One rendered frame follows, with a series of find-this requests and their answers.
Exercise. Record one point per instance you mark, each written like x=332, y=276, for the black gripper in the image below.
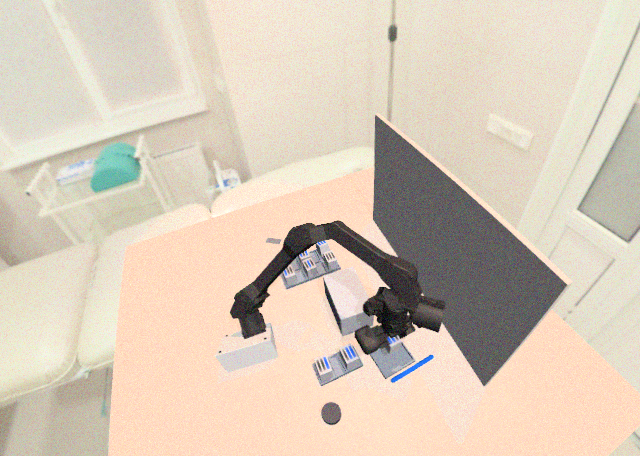
x=373, y=338

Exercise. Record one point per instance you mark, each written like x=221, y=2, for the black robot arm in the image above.
x=397, y=273

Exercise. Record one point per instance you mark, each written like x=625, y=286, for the blue flat bar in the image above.
x=409, y=370

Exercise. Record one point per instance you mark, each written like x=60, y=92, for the dark grey flat panel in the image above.
x=497, y=287

